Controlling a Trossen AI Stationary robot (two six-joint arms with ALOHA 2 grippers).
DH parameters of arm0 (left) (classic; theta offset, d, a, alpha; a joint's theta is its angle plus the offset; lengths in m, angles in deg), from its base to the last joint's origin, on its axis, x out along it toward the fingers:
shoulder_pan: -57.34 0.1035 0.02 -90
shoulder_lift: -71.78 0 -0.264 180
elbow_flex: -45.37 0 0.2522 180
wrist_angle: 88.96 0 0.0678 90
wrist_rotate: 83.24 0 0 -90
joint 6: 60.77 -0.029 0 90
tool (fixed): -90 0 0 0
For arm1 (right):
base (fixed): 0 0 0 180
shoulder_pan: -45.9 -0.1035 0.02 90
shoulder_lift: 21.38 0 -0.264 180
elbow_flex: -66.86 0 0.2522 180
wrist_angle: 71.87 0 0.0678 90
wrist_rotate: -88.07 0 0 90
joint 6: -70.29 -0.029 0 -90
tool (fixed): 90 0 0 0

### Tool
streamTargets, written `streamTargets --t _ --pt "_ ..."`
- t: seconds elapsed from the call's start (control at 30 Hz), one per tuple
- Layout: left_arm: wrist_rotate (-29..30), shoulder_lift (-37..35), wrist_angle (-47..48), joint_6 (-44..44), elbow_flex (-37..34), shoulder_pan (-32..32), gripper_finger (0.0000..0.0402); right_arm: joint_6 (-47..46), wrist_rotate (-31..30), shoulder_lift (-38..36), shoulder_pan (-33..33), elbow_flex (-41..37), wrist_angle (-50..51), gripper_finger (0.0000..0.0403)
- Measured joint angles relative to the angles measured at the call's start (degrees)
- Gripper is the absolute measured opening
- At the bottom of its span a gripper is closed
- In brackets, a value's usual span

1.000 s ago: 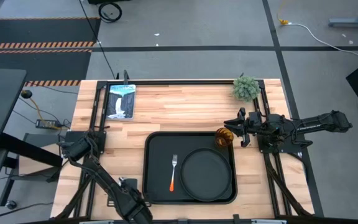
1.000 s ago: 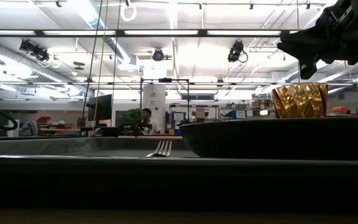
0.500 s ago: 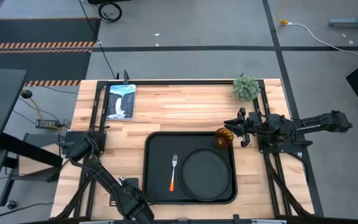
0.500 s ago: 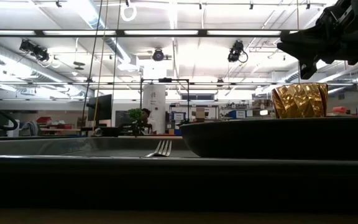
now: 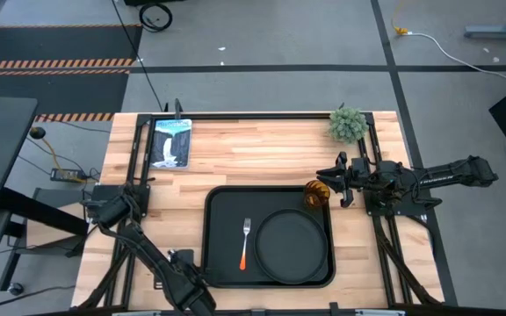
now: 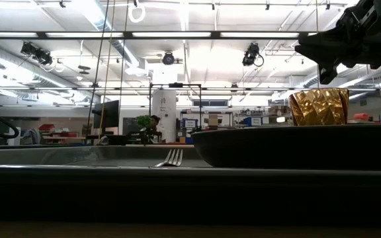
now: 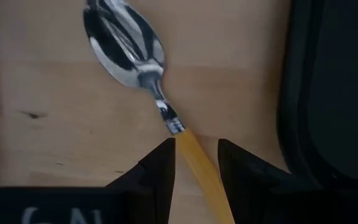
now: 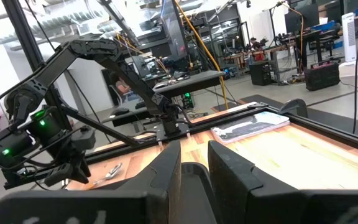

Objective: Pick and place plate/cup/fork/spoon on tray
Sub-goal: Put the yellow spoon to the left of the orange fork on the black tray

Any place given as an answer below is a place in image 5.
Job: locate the black round plate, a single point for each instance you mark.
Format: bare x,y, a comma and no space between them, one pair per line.
290,246

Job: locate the black power adapter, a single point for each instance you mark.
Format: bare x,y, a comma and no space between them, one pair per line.
65,174

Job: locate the black rectangular serving tray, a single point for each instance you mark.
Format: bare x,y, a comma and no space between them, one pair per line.
229,237

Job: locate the black hazard-striped floor mat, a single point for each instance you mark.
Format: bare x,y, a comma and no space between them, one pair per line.
51,88

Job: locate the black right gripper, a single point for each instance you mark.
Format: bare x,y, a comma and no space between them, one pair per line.
357,181

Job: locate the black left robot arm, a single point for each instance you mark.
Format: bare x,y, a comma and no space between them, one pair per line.
152,250

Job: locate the waterfall picture card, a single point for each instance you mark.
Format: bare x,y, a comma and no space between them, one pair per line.
171,142

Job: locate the grey table leg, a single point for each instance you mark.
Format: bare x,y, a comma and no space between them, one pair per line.
499,30

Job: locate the green plant in white pot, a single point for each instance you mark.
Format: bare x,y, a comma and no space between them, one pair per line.
348,125

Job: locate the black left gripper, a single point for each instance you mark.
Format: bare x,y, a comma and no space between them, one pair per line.
185,259

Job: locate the black caster wheel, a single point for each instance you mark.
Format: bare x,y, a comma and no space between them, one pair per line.
16,288

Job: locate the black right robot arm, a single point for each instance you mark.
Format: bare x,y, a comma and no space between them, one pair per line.
455,175

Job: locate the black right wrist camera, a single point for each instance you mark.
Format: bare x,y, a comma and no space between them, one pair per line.
359,166

